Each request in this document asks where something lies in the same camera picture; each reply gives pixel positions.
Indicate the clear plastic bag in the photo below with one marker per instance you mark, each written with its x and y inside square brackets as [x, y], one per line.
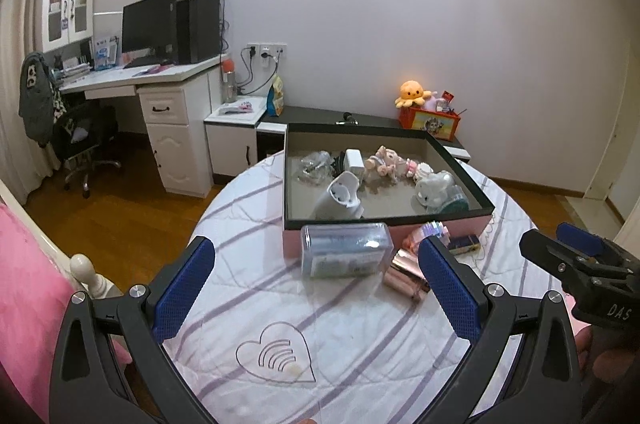
[312, 166]

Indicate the snack bag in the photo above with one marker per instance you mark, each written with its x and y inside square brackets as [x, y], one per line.
[276, 96]

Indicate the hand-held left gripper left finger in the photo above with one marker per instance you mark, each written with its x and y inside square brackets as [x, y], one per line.
[182, 289]

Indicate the cream curtain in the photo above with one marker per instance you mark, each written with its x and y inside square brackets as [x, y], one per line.
[20, 28]

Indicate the white charger block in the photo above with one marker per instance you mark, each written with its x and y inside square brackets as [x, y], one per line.
[355, 161]

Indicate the pink fleece blanket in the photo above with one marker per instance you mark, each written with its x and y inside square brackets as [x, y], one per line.
[30, 304]

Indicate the low dark cabinet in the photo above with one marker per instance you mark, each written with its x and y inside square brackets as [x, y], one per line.
[320, 116]

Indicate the white wall outlet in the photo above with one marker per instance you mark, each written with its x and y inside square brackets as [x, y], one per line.
[267, 50]

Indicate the white bed frame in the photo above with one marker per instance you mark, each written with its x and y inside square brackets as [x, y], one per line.
[92, 276]

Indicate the small dark blue box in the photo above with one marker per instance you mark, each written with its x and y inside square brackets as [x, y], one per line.
[464, 245]

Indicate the orange-capped bottle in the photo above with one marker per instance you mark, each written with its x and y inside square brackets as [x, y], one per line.
[228, 81]

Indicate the white door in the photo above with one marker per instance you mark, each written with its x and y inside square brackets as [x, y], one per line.
[617, 113]

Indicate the orange octopus plush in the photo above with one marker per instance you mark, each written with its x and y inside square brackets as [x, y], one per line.
[412, 93]

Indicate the white plush toy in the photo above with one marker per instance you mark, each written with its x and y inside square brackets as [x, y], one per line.
[432, 184]

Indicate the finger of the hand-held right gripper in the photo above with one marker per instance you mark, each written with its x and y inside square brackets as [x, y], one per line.
[580, 240]
[555, 256]

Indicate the orange storage box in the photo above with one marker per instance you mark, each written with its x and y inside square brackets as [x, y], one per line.
[432, 124]

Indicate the white glass-door cabinet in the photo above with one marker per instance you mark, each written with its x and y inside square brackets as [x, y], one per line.
[65, 11]

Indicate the clear plastic storage case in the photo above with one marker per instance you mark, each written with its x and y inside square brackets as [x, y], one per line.
[345, 251]

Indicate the black office chair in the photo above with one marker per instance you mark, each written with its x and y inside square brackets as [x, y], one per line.
[85, 128]

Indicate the stack of books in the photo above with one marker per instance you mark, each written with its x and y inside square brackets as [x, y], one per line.
[72, 71]

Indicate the grey jacket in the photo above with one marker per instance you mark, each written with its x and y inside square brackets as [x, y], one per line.
[37, 98]

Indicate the pink building block toy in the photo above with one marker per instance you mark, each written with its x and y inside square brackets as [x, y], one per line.
[427, 236]

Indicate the cat-eared doll figure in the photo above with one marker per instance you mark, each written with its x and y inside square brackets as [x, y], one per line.
[382, 163]

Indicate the pink box with black rim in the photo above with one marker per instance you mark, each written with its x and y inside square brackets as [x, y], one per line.
[390, 199]

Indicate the white desk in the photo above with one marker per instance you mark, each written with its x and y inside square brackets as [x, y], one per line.
[175, 143]

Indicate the rose gold cylinder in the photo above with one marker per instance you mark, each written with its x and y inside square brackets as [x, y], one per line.
[405, 276]

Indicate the black computer tower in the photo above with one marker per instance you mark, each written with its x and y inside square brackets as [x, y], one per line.
[199, 31]

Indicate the purple plush toy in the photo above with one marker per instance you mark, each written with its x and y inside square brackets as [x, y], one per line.
[433, 100]

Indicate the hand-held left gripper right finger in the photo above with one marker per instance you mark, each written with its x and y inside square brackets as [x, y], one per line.
[450, 289]

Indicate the small pink block toy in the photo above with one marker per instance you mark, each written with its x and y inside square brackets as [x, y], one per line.
[412, 167]

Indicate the blue and white box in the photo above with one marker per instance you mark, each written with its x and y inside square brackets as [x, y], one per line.
[105, 52]

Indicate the white nightstand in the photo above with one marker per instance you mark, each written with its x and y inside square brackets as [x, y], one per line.
[232, 138]

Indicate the black computer monitor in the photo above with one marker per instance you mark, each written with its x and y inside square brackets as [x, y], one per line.
[150, 23]

